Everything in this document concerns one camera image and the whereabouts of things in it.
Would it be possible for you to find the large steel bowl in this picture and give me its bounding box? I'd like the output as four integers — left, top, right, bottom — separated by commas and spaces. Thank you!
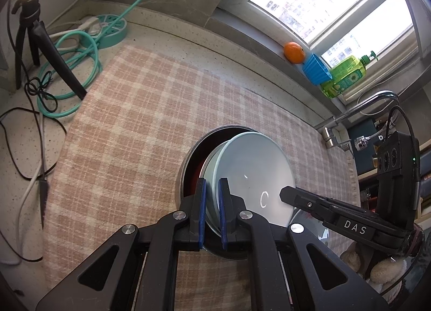
175, 125, 254, 261

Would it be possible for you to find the light green bowl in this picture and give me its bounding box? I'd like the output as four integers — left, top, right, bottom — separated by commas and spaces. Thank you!
199, 132, 295, 236

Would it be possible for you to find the red steel-lined bowl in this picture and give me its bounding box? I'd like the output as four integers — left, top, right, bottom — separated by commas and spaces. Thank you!
190, 159, 205, 195

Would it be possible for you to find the chrome kitchen faucet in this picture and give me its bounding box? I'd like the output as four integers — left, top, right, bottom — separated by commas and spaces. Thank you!
314, 90, 399, 149

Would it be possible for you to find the gloved right hand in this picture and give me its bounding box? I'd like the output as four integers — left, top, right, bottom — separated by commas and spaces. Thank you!
340, 242, 407, 293

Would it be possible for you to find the green dish soap bottle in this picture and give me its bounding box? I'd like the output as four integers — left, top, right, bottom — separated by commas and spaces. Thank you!
321, 50, 378, 99

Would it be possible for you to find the blue plastic cup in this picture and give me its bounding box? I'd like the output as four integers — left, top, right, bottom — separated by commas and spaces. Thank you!
303, 53, 332, 85

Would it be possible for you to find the pink plaid cloth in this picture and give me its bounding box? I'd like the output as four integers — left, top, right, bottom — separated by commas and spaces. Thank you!
44, 45, 359, 310

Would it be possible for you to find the orange fruit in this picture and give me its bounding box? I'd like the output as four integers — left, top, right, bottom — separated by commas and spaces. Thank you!
283, 42, 306, 64

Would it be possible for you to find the teal round power strip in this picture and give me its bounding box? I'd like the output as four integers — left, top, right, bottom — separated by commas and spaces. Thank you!
91, 14, 128, 49

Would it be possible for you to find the black tripod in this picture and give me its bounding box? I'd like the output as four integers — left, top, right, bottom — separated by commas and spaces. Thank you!
11, 0, 87, 100

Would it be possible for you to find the teal hose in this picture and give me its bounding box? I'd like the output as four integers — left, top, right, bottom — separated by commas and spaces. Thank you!
36, 0, 178, 119

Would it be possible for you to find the black cable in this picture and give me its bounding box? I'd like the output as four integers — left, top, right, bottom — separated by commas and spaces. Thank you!
0, 0, 68, 263

